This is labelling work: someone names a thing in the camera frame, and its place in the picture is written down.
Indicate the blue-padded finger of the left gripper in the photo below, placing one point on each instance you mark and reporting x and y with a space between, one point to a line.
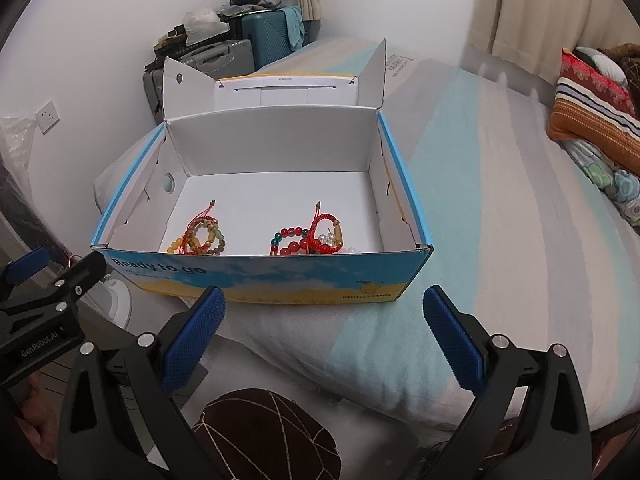
58 298
21 270

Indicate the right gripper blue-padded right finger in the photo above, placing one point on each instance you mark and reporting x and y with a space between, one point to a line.
528 418

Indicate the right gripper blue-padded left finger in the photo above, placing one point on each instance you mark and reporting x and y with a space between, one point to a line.
119 419

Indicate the left hand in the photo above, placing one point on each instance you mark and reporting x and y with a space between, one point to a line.
38 421

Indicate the striped bed mattress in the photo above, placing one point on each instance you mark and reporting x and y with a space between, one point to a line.
521 239

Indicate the floral quilt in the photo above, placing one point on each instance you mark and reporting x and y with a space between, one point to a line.
620 185

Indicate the grey suitcase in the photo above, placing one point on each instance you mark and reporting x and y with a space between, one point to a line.
228 58

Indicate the white plastic bag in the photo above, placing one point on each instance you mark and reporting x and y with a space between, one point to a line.
202 24

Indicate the striped orange pillow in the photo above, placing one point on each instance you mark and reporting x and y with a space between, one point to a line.
591 107

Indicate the teal suitcase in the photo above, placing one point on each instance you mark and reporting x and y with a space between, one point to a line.
266 31

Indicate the light blue cloth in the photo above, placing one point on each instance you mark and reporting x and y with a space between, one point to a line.
295 26

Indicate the brown fuzzy blanket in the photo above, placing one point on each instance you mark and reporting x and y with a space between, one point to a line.
627 56

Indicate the white wall socket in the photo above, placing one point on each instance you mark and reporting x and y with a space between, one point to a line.
47 117

